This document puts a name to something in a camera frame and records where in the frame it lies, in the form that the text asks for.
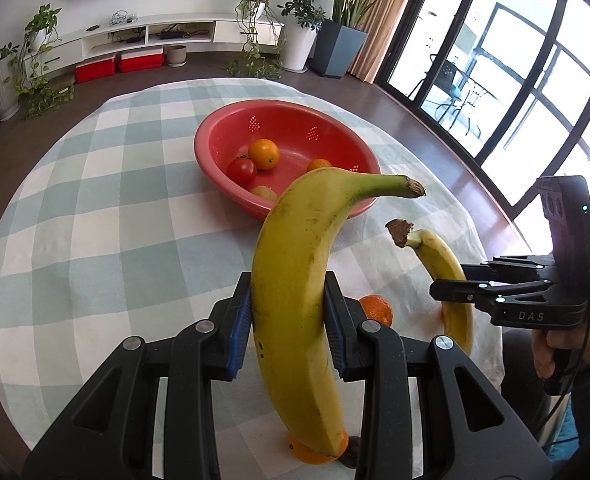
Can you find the black framed glass door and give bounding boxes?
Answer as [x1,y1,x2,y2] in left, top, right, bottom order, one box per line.
[380,0,590,221]

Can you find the white television cabinet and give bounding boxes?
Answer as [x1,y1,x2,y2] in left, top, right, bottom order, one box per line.
[50,12,286,68]

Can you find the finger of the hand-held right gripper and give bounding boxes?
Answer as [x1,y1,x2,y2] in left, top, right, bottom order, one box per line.
[462,255,558,283]
[429,279,556,313]

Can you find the dark purple plum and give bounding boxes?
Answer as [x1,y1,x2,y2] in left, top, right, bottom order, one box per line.
[337,436,362,467]

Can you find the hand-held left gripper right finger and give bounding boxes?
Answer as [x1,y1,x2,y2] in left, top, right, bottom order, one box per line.
[323,271,550,480]

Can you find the red storage box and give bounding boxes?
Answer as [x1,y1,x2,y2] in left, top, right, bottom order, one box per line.
[118,49,166,73]
[75,56,116,84]

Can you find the black balcony table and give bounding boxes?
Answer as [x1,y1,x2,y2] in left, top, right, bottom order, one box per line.
[455,75,496,138]

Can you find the plant in white ribbed pot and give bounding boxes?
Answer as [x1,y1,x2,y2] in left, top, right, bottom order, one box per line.
[0,42,22,122]

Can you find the red tomato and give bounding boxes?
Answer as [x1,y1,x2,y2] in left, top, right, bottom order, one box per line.
[226,156,257,187]

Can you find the green white checked tablecloth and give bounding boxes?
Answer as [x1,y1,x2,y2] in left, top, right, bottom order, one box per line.
[0,77,508,480]

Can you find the small-leaf plant white tall pot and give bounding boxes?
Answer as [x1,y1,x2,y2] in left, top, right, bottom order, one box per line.
[277,0,326,72]

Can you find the blue cloth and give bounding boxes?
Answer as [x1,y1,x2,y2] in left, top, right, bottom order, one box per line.
[549,400,582,462]

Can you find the large-leaf plant grey square pot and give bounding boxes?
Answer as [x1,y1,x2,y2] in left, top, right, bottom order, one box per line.
[309,0,428,79]

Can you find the beige curtain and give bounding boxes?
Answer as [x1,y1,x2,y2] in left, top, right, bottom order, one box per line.
[350,0,423,86]

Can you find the black balcony chair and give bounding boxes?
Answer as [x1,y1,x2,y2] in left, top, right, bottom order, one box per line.
[425,55,476,126]

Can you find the person's right hand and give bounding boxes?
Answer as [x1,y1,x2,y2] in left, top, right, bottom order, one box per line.
[532,312,590,379]

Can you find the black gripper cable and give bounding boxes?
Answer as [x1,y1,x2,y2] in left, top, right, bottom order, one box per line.
[540,255,590,453]

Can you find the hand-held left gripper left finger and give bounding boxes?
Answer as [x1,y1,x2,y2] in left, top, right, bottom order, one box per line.
[22,272,253,480]

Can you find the red plastic bowl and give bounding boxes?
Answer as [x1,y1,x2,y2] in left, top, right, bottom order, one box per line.
[194,100,382,220]

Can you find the yellow banana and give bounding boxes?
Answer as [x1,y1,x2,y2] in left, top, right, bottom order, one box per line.
[251,166,426,457]
[386,219,476,356]

